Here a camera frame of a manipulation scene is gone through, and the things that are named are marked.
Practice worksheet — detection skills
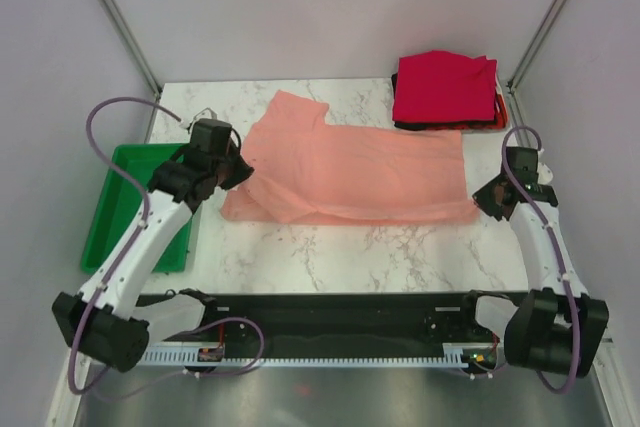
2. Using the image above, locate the pink t shirt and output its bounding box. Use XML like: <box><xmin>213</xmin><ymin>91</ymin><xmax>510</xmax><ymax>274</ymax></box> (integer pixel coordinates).
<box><xmin>221</xmin><ymin>91</ymin><xmax>478</xmax><ymax>225</ymax></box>

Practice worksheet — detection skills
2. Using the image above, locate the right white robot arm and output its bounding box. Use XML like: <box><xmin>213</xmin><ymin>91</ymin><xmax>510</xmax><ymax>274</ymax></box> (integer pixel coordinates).
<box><xmin>457</xmin><ymin>146</ymin><xmax>609</xmax><ymax>378</ymax></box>

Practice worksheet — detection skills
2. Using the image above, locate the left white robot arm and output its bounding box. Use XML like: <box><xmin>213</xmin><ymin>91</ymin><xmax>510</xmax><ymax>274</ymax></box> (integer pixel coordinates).
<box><xmin>52</xmin><ymin>119</ymin><xmax>253</xmax><ymax>372</ymax></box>

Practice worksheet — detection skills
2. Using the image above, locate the green plastic tray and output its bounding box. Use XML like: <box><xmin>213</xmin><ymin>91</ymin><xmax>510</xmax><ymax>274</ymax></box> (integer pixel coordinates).
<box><xmin>80</xmin><ymin>143</ymin><xmax>195</xmax><ymax>274</ymax></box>

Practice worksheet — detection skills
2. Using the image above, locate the folded red t shirt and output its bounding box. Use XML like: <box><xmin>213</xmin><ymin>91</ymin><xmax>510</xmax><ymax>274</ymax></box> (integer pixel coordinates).
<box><xmin>392</xmin><ymin>50</ymin><xmax>498</xmax><ymax>124</ymax></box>

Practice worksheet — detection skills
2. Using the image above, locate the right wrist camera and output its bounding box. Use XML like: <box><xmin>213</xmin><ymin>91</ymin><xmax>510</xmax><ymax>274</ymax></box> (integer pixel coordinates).
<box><xmin>537</xmin><ymin>162</ymin><xmax>553</xmax><ymax>185</ymax></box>

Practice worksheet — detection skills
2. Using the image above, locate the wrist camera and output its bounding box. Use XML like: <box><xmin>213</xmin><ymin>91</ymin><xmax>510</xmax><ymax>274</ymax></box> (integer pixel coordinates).
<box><xmin>192</xmin><ymin>108</ymin><xmax>217</xmax><ymax>122</ymax></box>
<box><xmin>537</xmin><ymin>162</ymin><xmax>553</xmax><ymax>185</ymax></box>

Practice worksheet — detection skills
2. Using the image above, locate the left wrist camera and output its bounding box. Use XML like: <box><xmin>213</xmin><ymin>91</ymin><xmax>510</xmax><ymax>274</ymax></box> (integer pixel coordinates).
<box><xmin>192</xmin><ymin>108</ymin><xmax>217</xmax><ymax>122</ymax></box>

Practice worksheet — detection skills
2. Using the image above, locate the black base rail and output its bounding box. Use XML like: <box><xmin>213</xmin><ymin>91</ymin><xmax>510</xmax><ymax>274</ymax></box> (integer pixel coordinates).
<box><xmin>144</xmin><ymin>290</ymin><xmax>506</xmax><ymax>361</ymax></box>

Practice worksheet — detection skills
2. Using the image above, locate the white slotted cable duct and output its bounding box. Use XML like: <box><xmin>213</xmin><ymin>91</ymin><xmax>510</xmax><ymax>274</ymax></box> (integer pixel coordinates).
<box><xmin>138</xmin><ymin>342</ymin><xmax>468</xmax><ymax>369</ymax></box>

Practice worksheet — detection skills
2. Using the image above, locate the left aluminium frame post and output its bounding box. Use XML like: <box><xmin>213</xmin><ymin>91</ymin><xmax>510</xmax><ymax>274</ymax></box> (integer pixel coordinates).
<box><xmin>98</xmin><ymin>0</ymin><xmax>162</xmax><ymax>99</ymax></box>

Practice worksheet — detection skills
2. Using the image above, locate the aluminium frame post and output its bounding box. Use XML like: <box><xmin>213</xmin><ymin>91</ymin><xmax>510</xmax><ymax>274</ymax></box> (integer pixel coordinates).
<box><xmin>98</xmin><ymin>0</ymin><xmax>162</xmax><ymax>99</ymax></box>
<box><xmin>506</xmin><ymin>0</ymin><xmax>569</xmax><ymax>93</ymax></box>

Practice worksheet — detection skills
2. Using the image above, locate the right aluminium frame post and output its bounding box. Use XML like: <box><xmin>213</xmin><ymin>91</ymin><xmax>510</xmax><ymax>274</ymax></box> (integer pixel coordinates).
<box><xmin>506</xmin><ymin>0</ymin><xmax>569</xmax><ymax>93</ymax></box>

